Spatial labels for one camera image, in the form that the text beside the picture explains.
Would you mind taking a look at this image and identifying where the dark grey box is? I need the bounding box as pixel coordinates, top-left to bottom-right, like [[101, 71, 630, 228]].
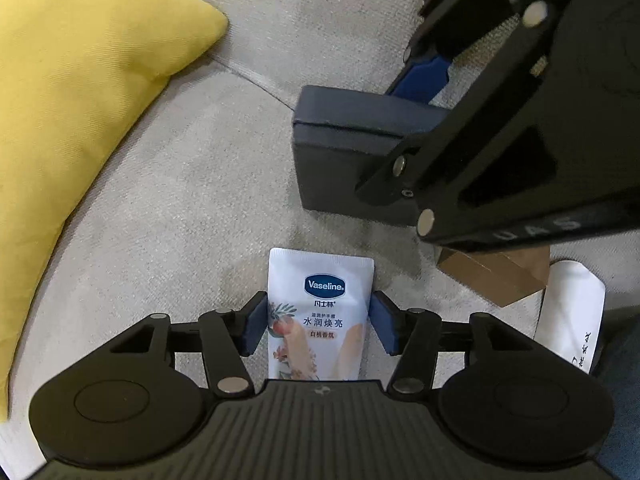
[[291, 85, 451, 228]]

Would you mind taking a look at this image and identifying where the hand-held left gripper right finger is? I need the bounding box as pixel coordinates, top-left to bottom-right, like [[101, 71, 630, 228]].
[[369, 290, 537, 397]]

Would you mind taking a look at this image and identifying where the gold cardboard box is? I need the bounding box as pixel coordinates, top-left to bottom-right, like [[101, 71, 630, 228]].
[[437, 245, 551, 308]]

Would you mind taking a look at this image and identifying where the yellow cushion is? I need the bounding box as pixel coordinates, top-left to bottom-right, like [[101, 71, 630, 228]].
[[0, 0, 230, 421]]

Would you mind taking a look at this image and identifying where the person's blue jeans leg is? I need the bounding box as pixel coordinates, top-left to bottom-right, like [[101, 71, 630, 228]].
[[592, 305, 640, 480]]

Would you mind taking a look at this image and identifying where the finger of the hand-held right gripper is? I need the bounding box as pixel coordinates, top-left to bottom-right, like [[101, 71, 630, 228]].
[[384, 0, 522, 107], [354, 2, 640, 256]]

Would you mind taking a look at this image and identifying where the white floral hand cream tube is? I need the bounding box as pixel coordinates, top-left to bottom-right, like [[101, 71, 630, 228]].
[[267, 247, 376, 381]]

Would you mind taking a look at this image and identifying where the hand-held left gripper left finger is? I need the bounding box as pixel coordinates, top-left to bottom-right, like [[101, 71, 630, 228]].
[[106, 291, 269, 397]]

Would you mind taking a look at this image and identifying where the white paper sleeve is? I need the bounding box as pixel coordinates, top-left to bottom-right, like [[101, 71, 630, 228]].
[[534, 259, 607, 376]]

